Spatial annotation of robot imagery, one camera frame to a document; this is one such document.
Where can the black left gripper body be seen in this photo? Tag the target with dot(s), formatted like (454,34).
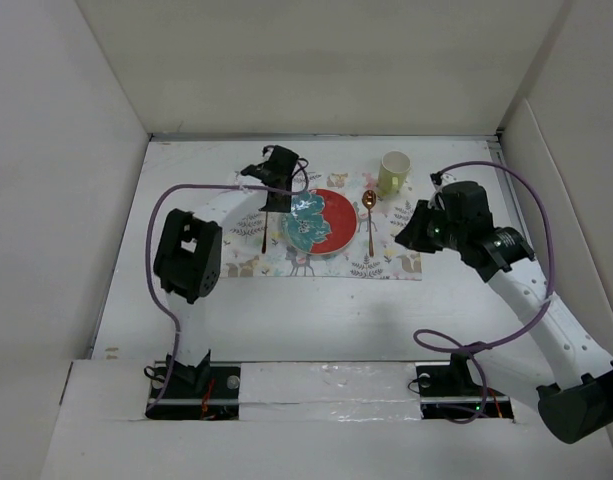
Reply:
(278,206)

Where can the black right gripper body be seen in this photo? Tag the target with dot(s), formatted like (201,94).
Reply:
(435,232)

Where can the copper spoon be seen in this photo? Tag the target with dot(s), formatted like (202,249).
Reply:
(369,199)

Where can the red and teal plate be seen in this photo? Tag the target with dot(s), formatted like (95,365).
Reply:
(320,222)

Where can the yellow translucent mug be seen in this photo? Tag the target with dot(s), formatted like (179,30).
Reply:
(395,167)

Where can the copper fork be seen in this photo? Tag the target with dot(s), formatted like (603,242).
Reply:
(265,230)

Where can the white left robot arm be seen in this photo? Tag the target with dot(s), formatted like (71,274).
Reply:
(187,259)

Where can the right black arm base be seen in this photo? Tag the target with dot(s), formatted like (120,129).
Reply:
(449,391)

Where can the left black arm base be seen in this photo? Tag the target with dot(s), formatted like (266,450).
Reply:
(208,391)

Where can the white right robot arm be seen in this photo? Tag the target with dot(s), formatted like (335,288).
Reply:
(573,391)

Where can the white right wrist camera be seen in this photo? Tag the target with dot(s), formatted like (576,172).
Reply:
(439,180)

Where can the metal table edge rail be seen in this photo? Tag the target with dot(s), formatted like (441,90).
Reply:
(276,137)

